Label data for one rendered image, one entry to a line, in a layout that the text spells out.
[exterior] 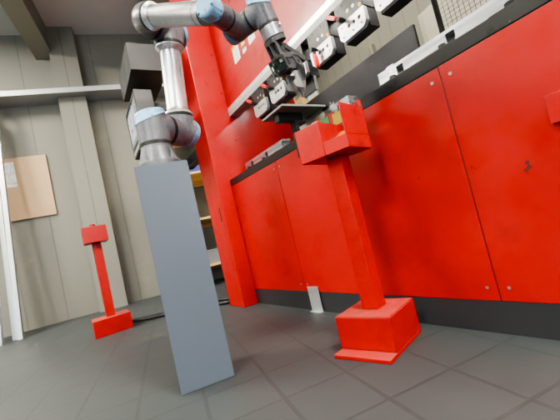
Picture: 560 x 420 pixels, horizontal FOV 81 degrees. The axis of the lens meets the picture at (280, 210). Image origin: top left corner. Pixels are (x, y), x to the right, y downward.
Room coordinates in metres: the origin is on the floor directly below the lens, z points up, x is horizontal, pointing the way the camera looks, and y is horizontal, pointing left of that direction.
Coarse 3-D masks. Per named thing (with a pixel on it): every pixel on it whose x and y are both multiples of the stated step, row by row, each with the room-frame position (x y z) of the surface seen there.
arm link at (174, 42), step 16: (160, 32) 1.24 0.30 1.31; (176, 32) 1.27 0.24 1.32; (160, 48) 1.28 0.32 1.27; (176, 48) 1.29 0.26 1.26; (176, 64) 1.29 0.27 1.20; (176, 80) 1.29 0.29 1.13; (176, 96) 1.29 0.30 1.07; (176, 112) 1.28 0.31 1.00; (192, 128) 1.32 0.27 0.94; (176, 144) 1.30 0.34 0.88; (192, 144) 1.36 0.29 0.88
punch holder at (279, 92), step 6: (270, 78) 1.87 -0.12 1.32; (276, 78) 1.83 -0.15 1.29; (282, 78) 1.78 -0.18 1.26; (270, 84) 1.88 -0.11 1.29; (276, 84) 1.83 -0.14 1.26; (282, 84) 1.78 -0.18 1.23; (270, 90) 1.89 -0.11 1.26; (276, 90) 1.84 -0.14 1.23; (282, 90) 1.79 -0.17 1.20; (270, 96) 1.90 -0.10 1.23; (276, 96) 1.85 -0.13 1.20; (282, 96) 1.80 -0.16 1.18; (288, 96) 1.82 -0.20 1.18; (294, 96) 1.84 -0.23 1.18; (276, 102) 1.88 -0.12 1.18; (282, 102) 1.90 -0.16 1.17
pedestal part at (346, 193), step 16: (336, 160) 1.13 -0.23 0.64; (336, 176) 1.14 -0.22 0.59; (352, 176) 1.16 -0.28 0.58; (336, 192) 1.15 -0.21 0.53; (352, 192) 1.14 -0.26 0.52; (352, 208) 1.12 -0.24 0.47; (352, 224) 1.13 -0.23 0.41; (352, 240) 1.14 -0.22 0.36; (368, 240) 1.16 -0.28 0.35; (352, 256) 1.15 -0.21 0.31; (368, 256) 1.14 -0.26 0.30; (368, 272) 1.12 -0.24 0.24; (368, 288) 1.13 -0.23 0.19; (368, 304) 1.14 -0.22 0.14
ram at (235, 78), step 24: (240, 0) 1.96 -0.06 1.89; (288, 0) 1.62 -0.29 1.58; (312, 0) 1.49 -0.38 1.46; (336, 0) 1.38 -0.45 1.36; (288, 24) 1.65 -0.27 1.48; (312, 24) 1.52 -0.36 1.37; (216, 48) 2.33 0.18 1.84; (240, 48) 2.07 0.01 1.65; (264, 48) 1.86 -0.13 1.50; (240, 72) 2.12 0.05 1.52
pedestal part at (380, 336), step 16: (384, 304) 1.16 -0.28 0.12; (400, 304) 1.12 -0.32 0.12; (336, 320) 1.15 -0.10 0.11; (352, 320) 1.10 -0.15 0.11; (368, 320) 1.06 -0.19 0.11; (384, 320) 1.03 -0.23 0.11; (400, 320) 1.07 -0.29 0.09; (416, 320) 1.15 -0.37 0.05; (352, 336) 1.11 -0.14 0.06; (368, 336) 1.07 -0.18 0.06; (384, 336) 1.04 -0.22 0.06; (400, 336) 1.05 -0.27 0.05; (416, 336) 1.13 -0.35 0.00; (352, 352) 1.10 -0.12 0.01; (368, 352) 1.07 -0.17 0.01; (384, 352) 1.04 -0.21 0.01; (400, 352) 1.03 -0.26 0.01
